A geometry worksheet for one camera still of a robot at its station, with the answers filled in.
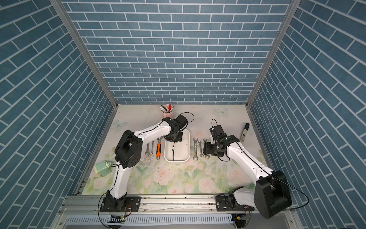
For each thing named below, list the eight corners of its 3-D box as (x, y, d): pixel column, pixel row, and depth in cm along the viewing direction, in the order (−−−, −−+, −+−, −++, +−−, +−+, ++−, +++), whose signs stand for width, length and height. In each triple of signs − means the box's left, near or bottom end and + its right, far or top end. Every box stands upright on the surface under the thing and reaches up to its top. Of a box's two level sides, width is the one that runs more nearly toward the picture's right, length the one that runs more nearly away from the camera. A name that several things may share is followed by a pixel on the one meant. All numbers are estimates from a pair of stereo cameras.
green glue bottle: (98, 176, 85) (91, 172, 79) (103, 165, 89) (97, 160, 83) (110, 176, 85) (105, 172, 79) (114, 165, 89) (109, 160, 84)
